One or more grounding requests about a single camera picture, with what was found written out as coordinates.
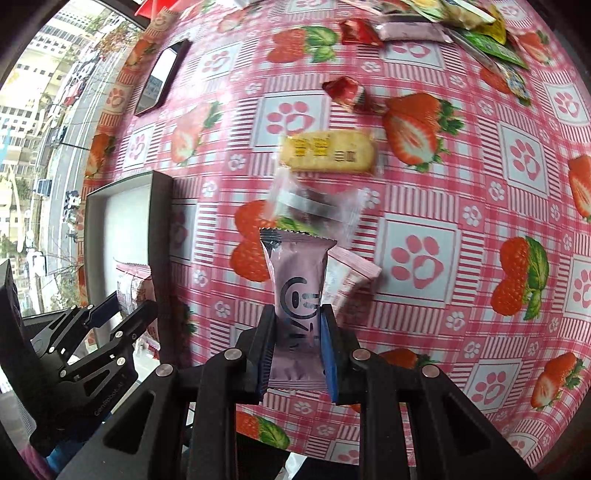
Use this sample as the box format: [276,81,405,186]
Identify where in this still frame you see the yellow snack packet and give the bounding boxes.
[474,4,507,45]

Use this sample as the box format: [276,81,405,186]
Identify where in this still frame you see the pink white snack packet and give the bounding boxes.
[322,246,382,317]
[116,262,156,319]

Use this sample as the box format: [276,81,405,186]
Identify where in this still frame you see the strawberry paw print tablecloth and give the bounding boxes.
[83,1,590,466]

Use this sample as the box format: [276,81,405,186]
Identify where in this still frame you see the black smartphone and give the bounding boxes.
[134,39,191,116]

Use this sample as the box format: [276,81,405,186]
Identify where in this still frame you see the pink mauve snack bar packet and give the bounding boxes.
[259,228,337,391]

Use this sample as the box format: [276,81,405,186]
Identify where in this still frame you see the green snack packet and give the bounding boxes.
[451,30,529,70]

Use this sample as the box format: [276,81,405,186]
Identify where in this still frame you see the grey cardboard box tray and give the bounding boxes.
[83,171,179,364]

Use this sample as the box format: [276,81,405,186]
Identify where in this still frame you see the yellow biscuit packet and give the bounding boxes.
[279,129,378,173]

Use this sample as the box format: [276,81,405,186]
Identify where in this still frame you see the long mauve snack bar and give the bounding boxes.
[375,22,453,43]

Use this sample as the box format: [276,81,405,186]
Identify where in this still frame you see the clear dark snack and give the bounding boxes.
[262,167,368,248]

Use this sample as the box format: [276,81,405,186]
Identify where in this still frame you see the blue gloved left hand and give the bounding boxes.
[46,440,86,476]

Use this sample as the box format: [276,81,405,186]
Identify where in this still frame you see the small red candy packet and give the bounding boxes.
[322,76,387,115]

